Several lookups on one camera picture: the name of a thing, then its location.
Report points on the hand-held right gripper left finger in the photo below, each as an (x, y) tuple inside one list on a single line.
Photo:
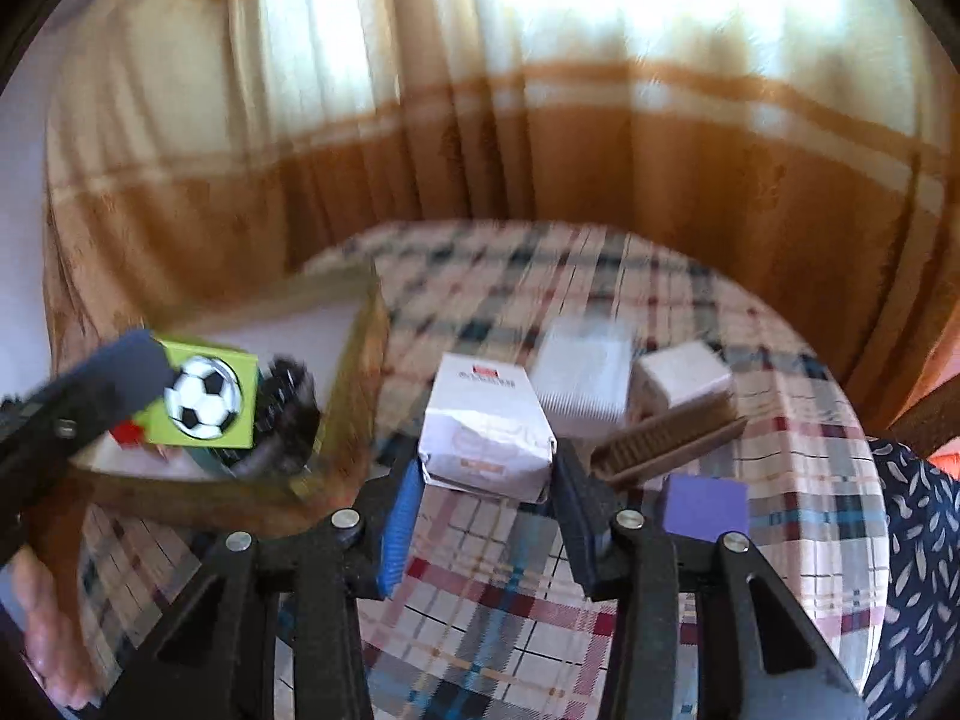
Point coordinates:
[(397, 532)]

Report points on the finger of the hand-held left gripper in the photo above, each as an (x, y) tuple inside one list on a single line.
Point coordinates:
[(127, 379)]

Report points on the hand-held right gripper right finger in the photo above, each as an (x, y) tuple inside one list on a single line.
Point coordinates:
[(581, 532)]

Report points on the red building block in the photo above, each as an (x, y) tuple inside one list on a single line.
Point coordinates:
[(129, 433)]

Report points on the green box with ball print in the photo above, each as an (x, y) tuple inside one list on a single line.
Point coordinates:
[(202, 394)]

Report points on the teal building block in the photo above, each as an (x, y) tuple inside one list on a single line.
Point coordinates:
[(210, 457)]

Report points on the wooden comb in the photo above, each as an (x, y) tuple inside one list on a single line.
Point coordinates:
[(660, 442)]

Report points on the gold metal tin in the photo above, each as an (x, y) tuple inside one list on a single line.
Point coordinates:
[(352, 420)]

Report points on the purple block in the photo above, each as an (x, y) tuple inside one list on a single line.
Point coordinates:
[(705, 506)]

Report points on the white box with red label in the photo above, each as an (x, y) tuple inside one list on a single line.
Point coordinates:
[(487, 420)]

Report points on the clear plastic box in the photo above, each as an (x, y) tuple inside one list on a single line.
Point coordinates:
[(585, 382)]

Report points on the black hair brush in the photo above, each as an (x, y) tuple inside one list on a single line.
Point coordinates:
[(289, 397)]

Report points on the small white box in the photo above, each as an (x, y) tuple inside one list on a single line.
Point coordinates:
[(682, 375)]

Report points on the person's left hand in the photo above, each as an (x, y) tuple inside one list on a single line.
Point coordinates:
[(52, 615)]

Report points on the beige and orange curtain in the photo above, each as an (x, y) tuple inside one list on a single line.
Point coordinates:
[(525, 150)]

